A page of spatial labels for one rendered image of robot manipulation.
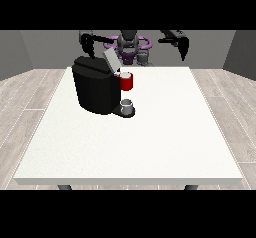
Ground red pod holder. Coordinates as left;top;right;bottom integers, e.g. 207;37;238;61
118;71;135;92

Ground black coffee machine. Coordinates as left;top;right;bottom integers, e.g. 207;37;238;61
71;55;136;118

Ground small grey coffee pod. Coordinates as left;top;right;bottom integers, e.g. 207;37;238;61
136;50;150;67

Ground pale grey machine lid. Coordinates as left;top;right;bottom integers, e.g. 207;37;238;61
102;47;122;73

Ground small grey cup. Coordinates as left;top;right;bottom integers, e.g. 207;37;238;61
119;98;135;116

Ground grey robot trunk purple rings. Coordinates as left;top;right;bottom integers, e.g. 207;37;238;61
103;30;154;66

